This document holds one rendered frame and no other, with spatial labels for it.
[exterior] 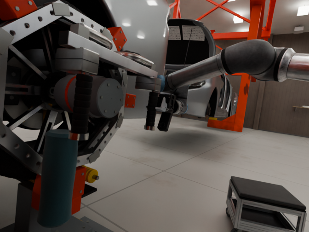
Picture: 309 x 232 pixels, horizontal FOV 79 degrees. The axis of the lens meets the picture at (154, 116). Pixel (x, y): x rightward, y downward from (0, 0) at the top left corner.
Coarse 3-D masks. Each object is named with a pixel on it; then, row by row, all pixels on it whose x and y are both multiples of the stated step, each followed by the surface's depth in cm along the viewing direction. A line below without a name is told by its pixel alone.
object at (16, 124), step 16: (48, 32) 65; (16, 48) 57; (48, 48) 66; (32, 64) 62; (48, 64) 67; (48, 80) 71; (32, 112) 64; (48, 112) 70; (64, 112) 75; (48, 128) 71; (64, 128) 94; (96, 128) 89; (32, 144) 81; (80, 144) 82
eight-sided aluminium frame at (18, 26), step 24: (0, 24) 48; (24, 24) 53; (96, 24) 69; (0, 48) 45; (0, 72) 46; (120, 72) 86; (0, 96) 46; (0, 120) 47; (120, 120) 90; (0, 144) 48; (24, 144) 53; (96, 144) 81
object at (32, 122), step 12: (36, 48) 72; (12, 60) 65; (36, 60) 72; (24, 72) 69; (24, 96) 70; (12, 108) 67; (24, 108) 71; (12, 120) 70; (36, 120) 75; (60, 120) 85
